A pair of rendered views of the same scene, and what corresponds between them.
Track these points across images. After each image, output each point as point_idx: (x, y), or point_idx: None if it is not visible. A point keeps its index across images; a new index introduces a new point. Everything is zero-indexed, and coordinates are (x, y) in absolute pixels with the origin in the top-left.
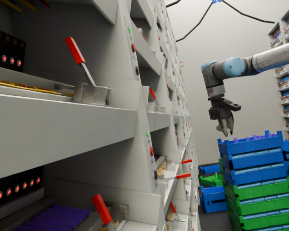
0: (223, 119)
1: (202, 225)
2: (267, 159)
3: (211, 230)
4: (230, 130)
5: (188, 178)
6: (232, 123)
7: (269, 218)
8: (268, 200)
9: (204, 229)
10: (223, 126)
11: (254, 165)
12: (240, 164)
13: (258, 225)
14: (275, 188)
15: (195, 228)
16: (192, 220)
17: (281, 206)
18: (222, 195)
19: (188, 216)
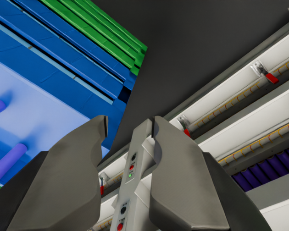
0: (197, 223)
1: (116, 141)
2: (15, 13)
3: (124, 121)
4: (104, 133)
5: (143, 185)
6: (63, 154)
7: (102, 21)
8: (88, 21)
9: (127, 129)
10: (202, 156)
11: (65, 44)
12: (102, 76)
13: (122, 34)
14: (58, 6)
15: (212, 93)
16: (186, 118)
17: (73, 3)
18: None
19: None
